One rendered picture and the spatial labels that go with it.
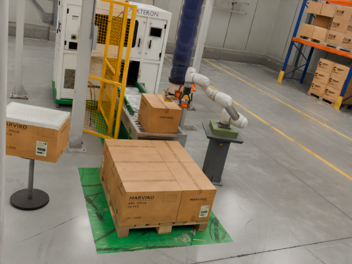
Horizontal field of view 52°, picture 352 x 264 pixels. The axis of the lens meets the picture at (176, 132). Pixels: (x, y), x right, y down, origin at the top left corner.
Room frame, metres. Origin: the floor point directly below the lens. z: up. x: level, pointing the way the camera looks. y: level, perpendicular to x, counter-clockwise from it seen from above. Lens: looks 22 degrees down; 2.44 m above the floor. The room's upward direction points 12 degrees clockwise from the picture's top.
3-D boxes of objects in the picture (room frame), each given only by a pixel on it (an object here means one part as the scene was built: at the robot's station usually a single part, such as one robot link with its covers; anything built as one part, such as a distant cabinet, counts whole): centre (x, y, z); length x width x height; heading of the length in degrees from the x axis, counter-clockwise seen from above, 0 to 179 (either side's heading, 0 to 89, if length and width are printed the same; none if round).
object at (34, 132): (3.31, 1.41, 0.82); 0.60 x 0.40 x 0.40; 94
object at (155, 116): (4.80, 0.29, 0.75); 0.60 x 0.40 x 0.40; 24
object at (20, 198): (3.31, 1.41, 0.31); 0.40 x 0.40 x 0.62
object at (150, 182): (3.75, 0.15, 0.34); 1.20 x 1.00 x 0.40; 25
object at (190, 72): (3.82, -0.04, 1.61); 0.13 x 0.11 x 0.16; 52
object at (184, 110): (5.23, -0.05, 0.50); 0.07 x 0.07 x 1.00; 25
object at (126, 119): (5.42, 0.95, 0.50); 2.31 x 0.05 x 0.19; 25
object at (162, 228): (3.75, 0.15, 0.07); 1.20 x 1.00 x 0.14; 25
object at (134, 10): (5.11, 1.23, 1.05); 0.87 x 0.10 x 2.10; 77
